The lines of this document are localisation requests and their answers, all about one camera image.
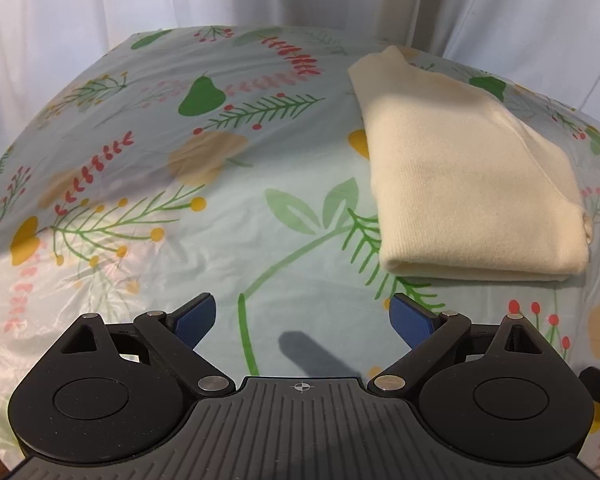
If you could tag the cream knit garment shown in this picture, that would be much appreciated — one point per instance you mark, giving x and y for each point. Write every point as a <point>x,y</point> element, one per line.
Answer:
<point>455,170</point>

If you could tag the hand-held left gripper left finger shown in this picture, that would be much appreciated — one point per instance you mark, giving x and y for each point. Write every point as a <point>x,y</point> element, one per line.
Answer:
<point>195,319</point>

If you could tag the floral printed tablecloth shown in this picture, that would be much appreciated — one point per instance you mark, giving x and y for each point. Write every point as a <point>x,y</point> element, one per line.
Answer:
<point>280,160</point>

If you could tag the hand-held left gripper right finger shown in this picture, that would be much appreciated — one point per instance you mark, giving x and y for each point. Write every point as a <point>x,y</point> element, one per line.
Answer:
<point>412,321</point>

